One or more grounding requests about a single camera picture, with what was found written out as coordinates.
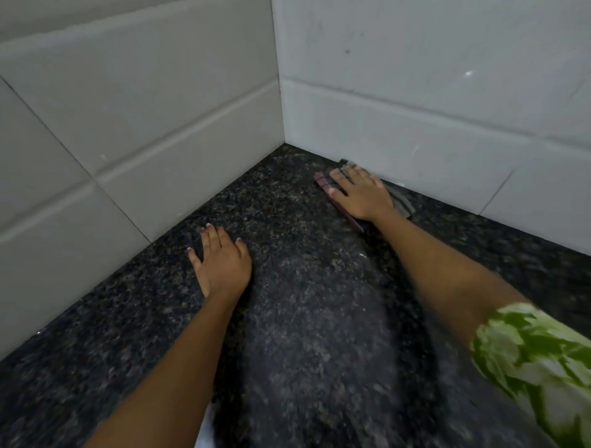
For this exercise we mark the green floral sleeve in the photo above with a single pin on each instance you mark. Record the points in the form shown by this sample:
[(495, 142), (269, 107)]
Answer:
[(535, 355)]

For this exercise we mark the person's right hand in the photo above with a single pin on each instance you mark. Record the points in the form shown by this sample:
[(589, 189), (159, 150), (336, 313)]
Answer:
[(365, 196)]

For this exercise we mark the dark checkered cleaning cloth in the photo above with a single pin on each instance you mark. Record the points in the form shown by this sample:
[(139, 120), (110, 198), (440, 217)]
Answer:
[(401, 200)]

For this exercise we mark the person's left hand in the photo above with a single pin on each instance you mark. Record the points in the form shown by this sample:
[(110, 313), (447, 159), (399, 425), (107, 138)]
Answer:
[(224, 267)]

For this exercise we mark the person's left forearm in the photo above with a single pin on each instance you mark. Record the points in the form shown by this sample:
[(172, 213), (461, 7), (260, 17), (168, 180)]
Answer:
[(175, 369)]

